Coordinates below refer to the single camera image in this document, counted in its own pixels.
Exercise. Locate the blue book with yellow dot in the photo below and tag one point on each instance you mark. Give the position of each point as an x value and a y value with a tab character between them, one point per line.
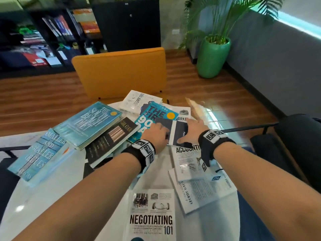
150	112

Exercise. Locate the black bookshelf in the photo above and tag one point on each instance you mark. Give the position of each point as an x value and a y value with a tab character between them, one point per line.
37	72

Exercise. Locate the black roll-cushion lounge chair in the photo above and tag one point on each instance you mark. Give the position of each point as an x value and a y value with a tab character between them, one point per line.
296	148
7	188

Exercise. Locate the teal hardcover book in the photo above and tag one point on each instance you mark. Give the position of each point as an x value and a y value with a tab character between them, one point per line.
85	122

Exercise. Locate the white book with body sketches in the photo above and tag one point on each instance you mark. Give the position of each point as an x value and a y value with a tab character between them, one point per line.
135	100

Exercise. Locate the green palm plant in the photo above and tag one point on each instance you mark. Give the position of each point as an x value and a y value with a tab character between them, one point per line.
220	17

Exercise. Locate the green plant pot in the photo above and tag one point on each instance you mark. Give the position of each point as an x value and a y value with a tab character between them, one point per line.
213	60

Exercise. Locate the black book with barcode print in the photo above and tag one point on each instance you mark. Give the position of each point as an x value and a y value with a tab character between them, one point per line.
107	143

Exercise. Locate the person's left forearm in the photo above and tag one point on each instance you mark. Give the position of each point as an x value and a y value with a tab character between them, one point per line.
75	208

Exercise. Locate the grey patterned rug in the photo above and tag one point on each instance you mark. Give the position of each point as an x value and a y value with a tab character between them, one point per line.
15	140

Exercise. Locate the person's left hand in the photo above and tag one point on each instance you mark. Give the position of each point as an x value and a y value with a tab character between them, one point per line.
155	136

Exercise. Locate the black marker-tagged wristband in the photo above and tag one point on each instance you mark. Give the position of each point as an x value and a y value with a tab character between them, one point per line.
208	150
145	148

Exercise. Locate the light blue paperback book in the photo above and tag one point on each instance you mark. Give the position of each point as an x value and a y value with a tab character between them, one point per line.
37	153

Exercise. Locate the black cabinet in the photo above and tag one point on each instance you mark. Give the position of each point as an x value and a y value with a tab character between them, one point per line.
125	27

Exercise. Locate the red box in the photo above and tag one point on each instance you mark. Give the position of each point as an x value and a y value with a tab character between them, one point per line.
33	60

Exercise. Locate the row of shelved books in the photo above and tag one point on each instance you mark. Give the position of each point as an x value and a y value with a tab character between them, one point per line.
60	26

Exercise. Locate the white marker-tagged wrist camera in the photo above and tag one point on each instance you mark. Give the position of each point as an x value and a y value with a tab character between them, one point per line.
138	178
209	170

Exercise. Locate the white marble table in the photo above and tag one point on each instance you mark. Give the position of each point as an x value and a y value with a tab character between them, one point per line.
62	185

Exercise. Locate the orange striped boxes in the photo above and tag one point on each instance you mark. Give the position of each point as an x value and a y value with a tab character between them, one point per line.
87	26

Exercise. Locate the orange upholstered chair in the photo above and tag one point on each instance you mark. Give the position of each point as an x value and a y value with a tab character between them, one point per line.
120	72

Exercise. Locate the white book with gold circle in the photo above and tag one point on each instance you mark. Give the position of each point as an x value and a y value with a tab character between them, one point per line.
184	114

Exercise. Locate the person's right forearm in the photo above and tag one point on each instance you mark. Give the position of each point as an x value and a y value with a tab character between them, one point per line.
263	188

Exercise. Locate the person's right hand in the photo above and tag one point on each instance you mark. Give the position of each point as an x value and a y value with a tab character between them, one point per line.
195	131

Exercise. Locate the white wall outlet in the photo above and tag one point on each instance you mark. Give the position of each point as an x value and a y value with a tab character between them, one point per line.
175	31

